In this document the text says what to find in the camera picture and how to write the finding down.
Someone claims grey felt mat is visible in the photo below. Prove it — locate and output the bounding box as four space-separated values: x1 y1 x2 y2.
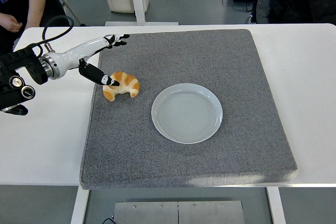
79 28 299 190

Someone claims white table leg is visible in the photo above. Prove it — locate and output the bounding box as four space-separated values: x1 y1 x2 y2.
266 187 287 224
70 186 90 224

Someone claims pale grey round plate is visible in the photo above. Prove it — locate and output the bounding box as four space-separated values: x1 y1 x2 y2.
151 82 224 145

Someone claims grey metal plate with screws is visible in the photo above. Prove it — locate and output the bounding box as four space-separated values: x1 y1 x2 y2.
113 200 245 224

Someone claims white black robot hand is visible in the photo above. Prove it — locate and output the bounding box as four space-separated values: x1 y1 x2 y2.
48 34 130 88

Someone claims golden croissant bread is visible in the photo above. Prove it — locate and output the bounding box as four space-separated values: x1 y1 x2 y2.
102 71 140 102

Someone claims person's right hand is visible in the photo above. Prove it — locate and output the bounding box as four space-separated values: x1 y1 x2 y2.
0 13 23 33

